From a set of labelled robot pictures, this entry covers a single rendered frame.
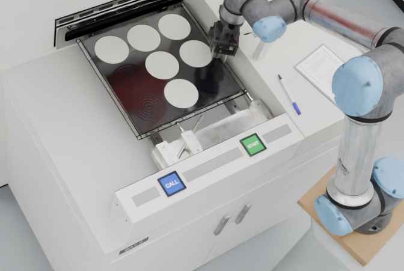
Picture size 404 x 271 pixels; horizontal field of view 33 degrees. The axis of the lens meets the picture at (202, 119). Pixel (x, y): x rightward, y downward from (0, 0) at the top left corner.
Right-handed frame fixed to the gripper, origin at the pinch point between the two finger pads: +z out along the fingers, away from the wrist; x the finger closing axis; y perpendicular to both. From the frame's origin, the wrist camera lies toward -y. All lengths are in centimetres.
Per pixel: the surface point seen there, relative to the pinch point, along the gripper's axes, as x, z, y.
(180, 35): -11.2, 1.3, -5.1
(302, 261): 41, 40, 45
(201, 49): -4.6, 1.2, -1.0
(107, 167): -26.2, 9.3, 39.3
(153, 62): -18.2, 1.3, 6.8
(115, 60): -29.2, 1.3, 8.7
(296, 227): 56, 91, 9
